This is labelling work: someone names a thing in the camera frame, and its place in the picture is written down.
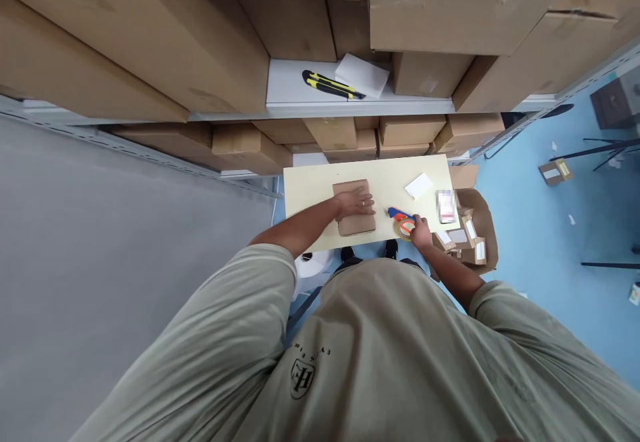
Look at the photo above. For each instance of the person's right hand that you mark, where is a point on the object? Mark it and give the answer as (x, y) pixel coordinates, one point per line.
(422, 233)

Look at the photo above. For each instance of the person's left hand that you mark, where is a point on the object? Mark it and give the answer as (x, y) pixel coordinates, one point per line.
(352, 204)

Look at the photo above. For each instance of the person's right fingers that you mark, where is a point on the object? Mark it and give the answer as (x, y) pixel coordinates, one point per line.
(419, 221)

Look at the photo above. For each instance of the person's left fingers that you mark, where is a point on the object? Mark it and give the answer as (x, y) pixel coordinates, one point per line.
(367, 203)

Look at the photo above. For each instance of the blue red tape dispenser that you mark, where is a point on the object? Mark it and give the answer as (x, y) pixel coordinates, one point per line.
(402, 222)

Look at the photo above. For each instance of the small brown cardboard box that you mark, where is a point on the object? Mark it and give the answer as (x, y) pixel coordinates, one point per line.
(357, 224)

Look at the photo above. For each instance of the white flat packet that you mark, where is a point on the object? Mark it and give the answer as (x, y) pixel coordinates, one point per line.
(440, 219)

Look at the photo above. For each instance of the white card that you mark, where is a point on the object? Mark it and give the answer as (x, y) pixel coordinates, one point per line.
(419, 185)

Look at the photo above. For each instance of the person's legs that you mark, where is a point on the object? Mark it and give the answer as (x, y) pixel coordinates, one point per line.
(391, 250)

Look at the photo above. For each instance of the open carton of labelled parcels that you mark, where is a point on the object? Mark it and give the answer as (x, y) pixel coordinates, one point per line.
(480, 222)

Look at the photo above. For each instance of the white paper roll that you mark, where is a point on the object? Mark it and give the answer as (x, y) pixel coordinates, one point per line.
(312, 264)

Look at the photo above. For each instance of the yellow black utility knife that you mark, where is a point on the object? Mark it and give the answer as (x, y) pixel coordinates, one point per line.
(332, 84)

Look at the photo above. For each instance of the stack of white paper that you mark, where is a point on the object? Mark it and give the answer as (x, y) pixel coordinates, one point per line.
(365, 74)

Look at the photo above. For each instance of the small labelled cardboard box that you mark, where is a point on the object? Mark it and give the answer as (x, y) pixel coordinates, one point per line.
(555, 171)

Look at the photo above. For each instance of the person's body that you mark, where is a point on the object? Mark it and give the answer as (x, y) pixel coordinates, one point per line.
(375, 362)

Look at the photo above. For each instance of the dark square box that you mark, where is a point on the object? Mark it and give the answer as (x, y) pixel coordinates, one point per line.
(615, 102)

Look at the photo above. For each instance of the metal shelf rack with cartons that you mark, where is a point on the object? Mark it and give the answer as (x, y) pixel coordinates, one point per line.
(150, 37)

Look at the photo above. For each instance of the black metal frame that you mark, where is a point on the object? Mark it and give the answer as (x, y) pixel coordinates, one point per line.
(612, 149)

